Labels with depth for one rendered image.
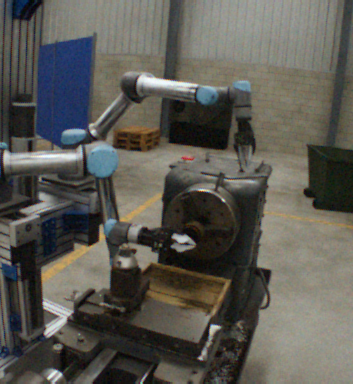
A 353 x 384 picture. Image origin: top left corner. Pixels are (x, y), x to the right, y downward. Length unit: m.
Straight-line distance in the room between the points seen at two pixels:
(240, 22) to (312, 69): 2.43
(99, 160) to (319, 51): 10.46
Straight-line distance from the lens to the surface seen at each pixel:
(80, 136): 1.93
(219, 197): 1.63
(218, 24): 11.91
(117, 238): 1.55
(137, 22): 12.68
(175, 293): 1.54
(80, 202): 1.95
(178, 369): 1.16
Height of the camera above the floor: 1.66
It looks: 16 degrees down
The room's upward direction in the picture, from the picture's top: 5 degrees clockwise
